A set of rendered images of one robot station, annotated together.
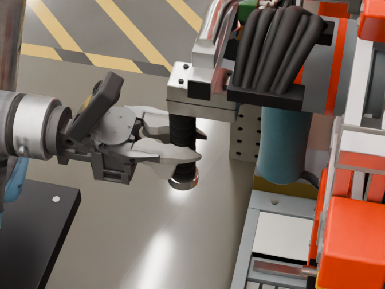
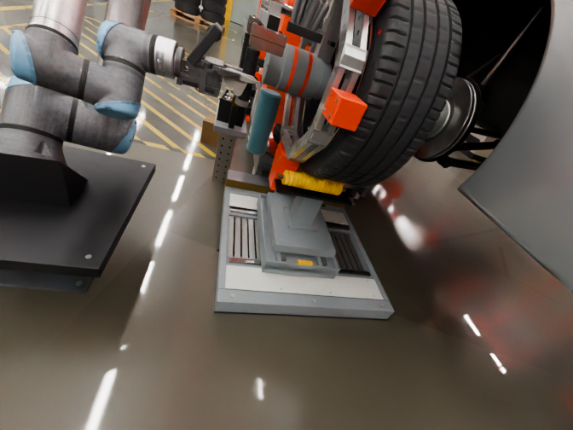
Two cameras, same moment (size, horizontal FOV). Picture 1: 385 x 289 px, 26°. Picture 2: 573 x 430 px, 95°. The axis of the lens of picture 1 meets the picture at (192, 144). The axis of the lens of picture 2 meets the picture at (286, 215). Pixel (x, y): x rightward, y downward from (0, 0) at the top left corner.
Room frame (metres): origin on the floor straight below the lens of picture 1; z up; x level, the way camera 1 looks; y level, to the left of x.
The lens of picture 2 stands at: (0.00, 0.24, 0.99)
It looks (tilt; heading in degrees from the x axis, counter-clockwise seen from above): 35 degrees down; 327
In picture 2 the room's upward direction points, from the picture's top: 22 degrees clockwise
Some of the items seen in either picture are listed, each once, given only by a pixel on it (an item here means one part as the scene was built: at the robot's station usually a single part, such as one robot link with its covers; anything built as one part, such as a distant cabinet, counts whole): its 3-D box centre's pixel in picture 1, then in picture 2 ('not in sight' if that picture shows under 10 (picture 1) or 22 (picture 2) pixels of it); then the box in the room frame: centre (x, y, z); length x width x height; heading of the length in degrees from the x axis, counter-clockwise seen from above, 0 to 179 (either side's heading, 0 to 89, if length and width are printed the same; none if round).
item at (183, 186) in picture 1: (183, 141); (247, 76); (0.78, 0.01, 0.83); 0.04 x 0.04 x 0.16
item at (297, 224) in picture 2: not in sight; (306, 204); (0.86, -0.42, 0.32); 0.40 x 0.30 x 0.28; 168
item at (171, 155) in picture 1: (165, 163); (240, 84); (0.76, 0.04, 0.80); 0.09 x 0.03 x 0.06; 70
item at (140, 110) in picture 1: (141, 121); not in sight; (0.82, 0.07, 0.83); 0.09 x 0.05 x 0.02; 86
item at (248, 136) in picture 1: (254, 90); (224, 149); (1.54, -0.16, 0.21); 0.10 x 0.10 x 0.42; 78
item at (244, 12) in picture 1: (247, 8); not in sight; (1.32, -0.11, 0.64); 0.04 x 0.04 x 0.04; 78
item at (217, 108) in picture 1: (205, 90); (268, 39); (0.78, -0.02, 0.93); 0.09 x 0.05 x 0.05; 78
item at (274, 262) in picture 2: not in sight; (293, 232); (0.86, -0.42, 0.13); 0.50 x 0.36 x 0.10; 168
